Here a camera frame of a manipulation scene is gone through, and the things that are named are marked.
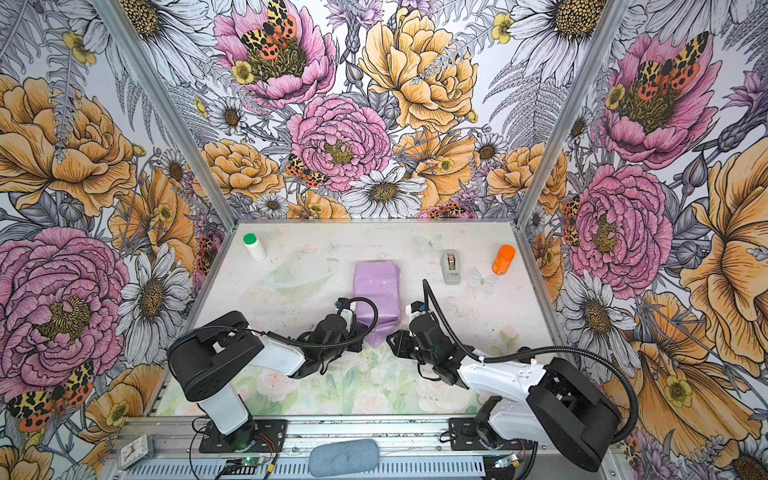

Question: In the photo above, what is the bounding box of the white bottle green cap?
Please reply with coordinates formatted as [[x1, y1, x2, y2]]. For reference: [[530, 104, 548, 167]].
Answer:
[[243, 233, 267, 261]]

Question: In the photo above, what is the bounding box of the pink wrapping paper sheet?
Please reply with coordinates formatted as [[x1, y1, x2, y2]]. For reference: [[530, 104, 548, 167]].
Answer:
[[353, 261, 401, 348]]

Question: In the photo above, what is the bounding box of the right black corrugated cable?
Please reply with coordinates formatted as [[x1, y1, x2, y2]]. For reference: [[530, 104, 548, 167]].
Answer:
[[421, 278, 639, 480]]

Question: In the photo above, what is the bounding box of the grey tape dispenser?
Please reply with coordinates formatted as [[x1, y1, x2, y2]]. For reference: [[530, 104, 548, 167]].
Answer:
[[440, 249, 461, 285]]

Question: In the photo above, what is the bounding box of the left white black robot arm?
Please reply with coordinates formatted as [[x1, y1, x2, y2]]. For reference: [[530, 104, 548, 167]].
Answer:
[[168, 308, 369, 453]]

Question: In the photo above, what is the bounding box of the orange bottle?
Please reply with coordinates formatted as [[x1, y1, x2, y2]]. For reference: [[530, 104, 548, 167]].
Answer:
[[491, 244, 516, 276]]

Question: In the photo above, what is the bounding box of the grey foam pad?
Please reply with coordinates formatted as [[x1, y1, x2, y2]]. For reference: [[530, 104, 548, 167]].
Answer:
[[308, 439, 380, 478]]

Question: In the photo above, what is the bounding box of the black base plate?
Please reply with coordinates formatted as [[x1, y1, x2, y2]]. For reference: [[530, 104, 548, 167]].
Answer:
[[199, 419, 288, 454], [448, 417, 533, 451]]

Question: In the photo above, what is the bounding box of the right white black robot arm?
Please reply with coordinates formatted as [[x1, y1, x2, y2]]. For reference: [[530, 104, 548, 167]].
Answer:
[[386, 309, 637, 472]]

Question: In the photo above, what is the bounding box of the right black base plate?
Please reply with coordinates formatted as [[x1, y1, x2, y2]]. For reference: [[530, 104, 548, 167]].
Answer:
[[448, 417, 533, 451]]

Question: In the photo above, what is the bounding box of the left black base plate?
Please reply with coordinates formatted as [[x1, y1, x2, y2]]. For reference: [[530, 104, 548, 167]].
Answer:
[[199, 419, 288, 454]]

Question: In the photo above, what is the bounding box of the aluminium front rail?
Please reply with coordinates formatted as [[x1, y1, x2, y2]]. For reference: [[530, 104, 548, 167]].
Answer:
[[113, 413, 619, 457]]

